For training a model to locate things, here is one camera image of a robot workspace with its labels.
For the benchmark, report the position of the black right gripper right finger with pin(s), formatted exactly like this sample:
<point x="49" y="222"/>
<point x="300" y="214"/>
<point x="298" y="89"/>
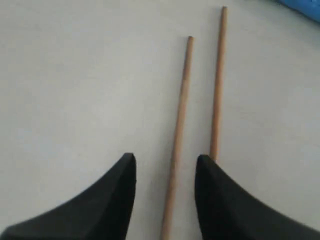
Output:
<point x="226" y="211"/>

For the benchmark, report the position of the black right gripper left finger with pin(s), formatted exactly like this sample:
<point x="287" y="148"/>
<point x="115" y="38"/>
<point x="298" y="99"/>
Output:
<point x="101" y="212"/>

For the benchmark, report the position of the wooden chopstick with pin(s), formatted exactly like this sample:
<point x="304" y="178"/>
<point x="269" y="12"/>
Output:
<point x="177" y="143"/>
<point x="218" y="84"/>

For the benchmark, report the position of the blue snack bag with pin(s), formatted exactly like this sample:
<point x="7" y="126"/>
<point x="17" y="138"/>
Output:
<point x="308" y="8"/>

